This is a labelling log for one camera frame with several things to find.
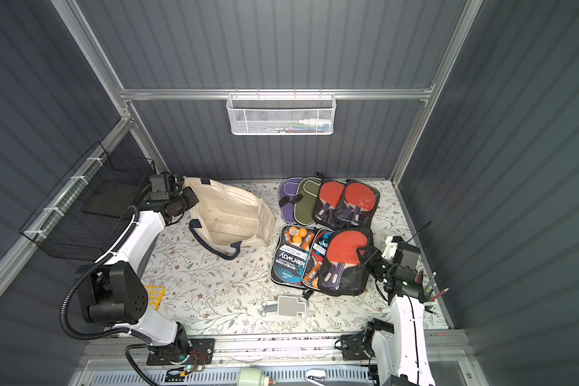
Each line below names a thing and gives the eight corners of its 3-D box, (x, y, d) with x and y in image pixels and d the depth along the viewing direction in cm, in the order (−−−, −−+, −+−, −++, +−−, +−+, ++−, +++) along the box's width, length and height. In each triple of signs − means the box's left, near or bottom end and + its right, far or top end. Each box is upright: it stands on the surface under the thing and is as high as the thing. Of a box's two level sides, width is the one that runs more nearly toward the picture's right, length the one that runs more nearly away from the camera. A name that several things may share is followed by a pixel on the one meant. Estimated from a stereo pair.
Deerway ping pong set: (266, 280, 90) (265, 277, 87) (283, 225, 105) (283, 221, 103) (302, 288, 88) (303, 285, 85) (314, 231, 103) (315, 227, 101)
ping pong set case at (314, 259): (298, 284, 87) (298, 281, 85) (313, 229, 103) (314, 224, 100) (320, 290, 86) (320, 287, 83) (332, 233, 101) (333, 229, 99)
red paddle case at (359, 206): (334, 227, 106) (335, 221, 102) (345, 184, 122) (346, 178, 119) (372, 237, 102) (375, 232, 99) (378, 191, 119) (381, 186, 116)
